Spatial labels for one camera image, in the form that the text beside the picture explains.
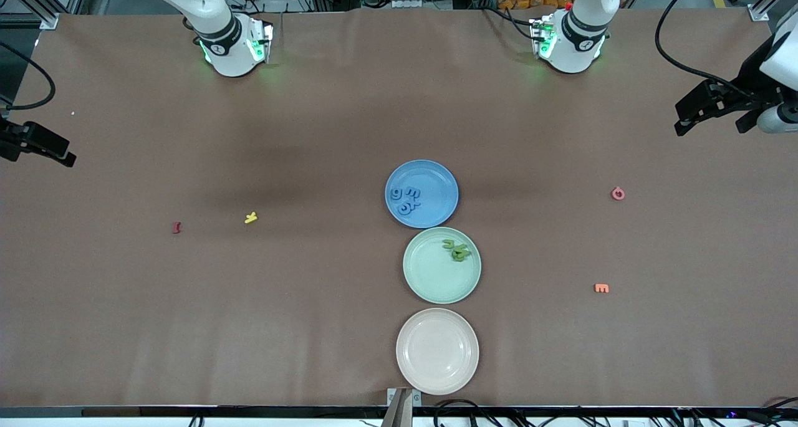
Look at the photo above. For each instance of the green foam letter N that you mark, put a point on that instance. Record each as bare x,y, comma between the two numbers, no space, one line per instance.
462,250

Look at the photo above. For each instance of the beige plate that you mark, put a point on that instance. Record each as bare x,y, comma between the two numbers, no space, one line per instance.
436,352

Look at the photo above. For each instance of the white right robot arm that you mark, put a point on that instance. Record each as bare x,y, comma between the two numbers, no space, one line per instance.
218,34

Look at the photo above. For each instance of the metal mount bracket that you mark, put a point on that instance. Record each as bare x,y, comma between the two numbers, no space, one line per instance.
399,408

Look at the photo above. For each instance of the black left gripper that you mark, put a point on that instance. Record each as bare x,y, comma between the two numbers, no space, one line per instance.
752,72

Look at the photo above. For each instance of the aluminium frame post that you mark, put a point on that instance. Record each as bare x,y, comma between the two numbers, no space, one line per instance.
37,6
759,10

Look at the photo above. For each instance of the blue plate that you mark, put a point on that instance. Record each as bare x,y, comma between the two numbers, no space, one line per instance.
436,184

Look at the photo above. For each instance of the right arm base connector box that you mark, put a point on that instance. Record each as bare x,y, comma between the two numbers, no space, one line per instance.
260,40

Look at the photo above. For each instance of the yellow foam letter k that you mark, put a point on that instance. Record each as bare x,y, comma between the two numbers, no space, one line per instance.
250,218

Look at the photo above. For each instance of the green plate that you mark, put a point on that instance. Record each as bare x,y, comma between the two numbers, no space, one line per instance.
436,277

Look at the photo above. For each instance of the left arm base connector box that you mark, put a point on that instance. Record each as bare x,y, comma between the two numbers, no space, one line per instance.
542,37

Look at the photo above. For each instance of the orange foam letter E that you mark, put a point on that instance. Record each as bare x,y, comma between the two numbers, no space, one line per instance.
601,288

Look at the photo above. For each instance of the blue foam letter x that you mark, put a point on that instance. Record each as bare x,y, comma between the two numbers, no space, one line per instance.
413,206

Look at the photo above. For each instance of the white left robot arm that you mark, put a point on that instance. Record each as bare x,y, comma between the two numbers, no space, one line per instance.
580,34

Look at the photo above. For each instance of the blue foam letter E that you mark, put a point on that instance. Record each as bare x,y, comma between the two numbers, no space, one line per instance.
413,193

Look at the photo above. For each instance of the red foam letter o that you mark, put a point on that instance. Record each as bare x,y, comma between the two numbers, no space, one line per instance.
613,196

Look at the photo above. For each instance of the black table edge rail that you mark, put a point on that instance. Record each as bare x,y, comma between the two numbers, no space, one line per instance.
187,411

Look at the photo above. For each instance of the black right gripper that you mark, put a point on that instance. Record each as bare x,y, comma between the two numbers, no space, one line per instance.
14,136

